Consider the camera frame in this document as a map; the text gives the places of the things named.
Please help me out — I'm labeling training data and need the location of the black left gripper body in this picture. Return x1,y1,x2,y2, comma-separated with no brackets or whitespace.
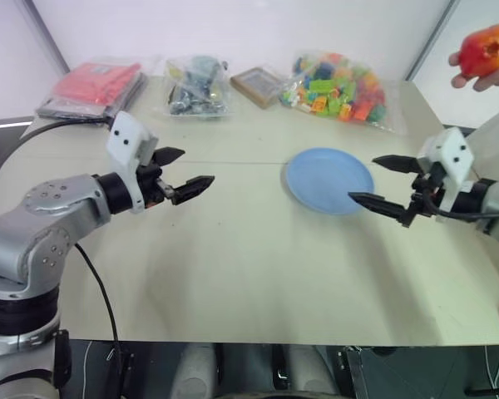
136,161,180,209

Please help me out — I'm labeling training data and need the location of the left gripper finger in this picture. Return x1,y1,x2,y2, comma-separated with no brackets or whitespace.
151,145,186,168
170,175,216,206

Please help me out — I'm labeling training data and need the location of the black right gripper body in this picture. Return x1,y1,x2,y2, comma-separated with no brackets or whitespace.
408,159,447,218

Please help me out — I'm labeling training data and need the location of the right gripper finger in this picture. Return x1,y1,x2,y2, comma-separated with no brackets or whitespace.
348,191,417,229
371,154,422,175

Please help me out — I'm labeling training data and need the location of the red orange toy fruit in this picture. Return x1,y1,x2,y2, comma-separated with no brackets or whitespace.
457,23,499,79

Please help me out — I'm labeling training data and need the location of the blue round plate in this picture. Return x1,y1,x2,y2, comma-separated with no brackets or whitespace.
279,147,377,217

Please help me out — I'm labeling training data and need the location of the person's bare hand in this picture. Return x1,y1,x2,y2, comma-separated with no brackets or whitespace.
447,51,499,93

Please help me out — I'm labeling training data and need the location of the clear bag of dark toys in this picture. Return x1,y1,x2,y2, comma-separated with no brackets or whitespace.
163,54,235,121

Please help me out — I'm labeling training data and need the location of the clear bag of colourful blocks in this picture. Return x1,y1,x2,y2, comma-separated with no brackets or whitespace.
279,51,405,135

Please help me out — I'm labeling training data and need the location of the clear bag of red packets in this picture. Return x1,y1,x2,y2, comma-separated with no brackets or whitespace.
34,60,150,123

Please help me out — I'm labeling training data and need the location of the brown framed flat box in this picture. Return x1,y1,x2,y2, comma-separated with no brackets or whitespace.
230,66,289,111

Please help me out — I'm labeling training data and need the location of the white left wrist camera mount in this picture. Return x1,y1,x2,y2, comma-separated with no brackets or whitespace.
106,111,160,214

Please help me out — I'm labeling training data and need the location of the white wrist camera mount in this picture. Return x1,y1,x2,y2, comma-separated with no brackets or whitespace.
417,126,476,224
106,111,160,214

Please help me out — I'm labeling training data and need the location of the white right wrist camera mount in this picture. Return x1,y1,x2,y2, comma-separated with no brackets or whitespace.
417,126,476,224

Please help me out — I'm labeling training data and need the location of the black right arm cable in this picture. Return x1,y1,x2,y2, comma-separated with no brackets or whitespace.
423,197,499,268

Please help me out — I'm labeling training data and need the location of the thin black cable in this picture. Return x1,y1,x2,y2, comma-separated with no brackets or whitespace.
73,242,125,377

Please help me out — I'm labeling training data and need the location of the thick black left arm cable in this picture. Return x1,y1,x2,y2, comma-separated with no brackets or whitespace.
0,117,111,224

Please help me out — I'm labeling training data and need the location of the black metal bracket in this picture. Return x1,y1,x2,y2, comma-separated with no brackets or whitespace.
336,344,405,399

